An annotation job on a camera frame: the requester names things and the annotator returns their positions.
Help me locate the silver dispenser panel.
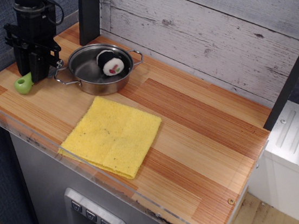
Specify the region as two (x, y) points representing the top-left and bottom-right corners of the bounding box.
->
(64, 187), (126, 224)

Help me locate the white ribbed cabinet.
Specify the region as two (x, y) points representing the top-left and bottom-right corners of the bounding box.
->
(249, 101), (299, 220)

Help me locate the yellow cloth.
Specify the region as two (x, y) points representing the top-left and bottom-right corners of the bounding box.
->
(59, 97), (161, 180)

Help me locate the black left upright post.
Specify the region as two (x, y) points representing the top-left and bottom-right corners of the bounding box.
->
(78, 0), (100, 46)

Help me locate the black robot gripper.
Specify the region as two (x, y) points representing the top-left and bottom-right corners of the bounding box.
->
(4, 2), (63, 83)

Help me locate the clear acrylic edge guard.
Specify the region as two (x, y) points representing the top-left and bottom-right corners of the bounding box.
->
(0, 97), (268, 224)

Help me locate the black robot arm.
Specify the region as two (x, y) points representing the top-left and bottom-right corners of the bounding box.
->
(4, 0), (63, 82)

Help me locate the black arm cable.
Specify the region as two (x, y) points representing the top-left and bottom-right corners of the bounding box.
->
(42, 0), (67, 27)

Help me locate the silver metal pot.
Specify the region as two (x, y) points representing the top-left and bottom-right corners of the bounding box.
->
(54, 43), (144, 95)

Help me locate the green handled grey spatula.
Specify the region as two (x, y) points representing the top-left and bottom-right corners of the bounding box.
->
(14, 72), (34, 94)

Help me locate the plush sushi roll toy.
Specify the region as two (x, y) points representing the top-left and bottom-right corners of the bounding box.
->
(96, 50), (125, 76)

